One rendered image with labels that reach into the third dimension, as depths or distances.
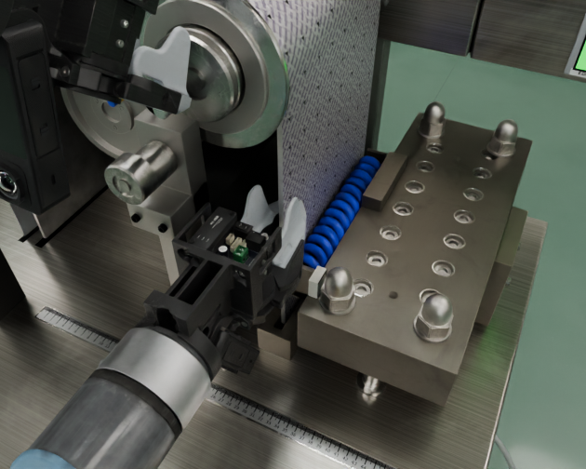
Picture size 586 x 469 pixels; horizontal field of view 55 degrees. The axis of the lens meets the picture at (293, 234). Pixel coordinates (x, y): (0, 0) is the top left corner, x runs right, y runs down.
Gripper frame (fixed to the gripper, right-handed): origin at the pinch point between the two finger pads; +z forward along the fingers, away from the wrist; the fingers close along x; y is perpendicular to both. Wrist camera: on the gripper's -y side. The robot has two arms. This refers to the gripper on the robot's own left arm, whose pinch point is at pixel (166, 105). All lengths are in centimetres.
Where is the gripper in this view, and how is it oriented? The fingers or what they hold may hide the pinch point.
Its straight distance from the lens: 46.5
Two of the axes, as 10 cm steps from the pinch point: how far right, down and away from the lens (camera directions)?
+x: -9.0, -3.1, 3.1
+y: 2.8, -9.5, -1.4
